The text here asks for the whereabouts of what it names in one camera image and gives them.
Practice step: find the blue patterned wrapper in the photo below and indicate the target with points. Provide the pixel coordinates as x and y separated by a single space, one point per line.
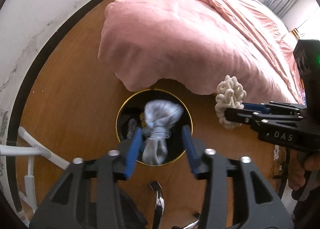
160 117

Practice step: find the person's right hand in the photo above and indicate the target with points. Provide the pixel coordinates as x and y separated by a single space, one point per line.
296 178

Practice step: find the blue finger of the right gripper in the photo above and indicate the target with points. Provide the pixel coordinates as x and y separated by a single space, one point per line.
257 108
286 116

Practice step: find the pink bed blanket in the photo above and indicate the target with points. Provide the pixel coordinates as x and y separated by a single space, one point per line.
198 43

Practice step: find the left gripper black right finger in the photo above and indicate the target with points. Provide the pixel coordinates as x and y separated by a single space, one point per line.
194 158

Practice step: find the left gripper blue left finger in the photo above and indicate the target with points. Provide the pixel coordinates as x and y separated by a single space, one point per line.
133 153

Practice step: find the cream knotted rope ball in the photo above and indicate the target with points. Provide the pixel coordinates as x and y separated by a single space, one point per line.
230 94

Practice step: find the black round trash bin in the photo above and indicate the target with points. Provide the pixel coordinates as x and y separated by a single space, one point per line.
133 109

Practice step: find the white chair leg frame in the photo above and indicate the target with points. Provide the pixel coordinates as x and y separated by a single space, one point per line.
35 149

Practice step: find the chrome chair base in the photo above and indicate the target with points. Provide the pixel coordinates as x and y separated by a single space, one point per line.
160 208

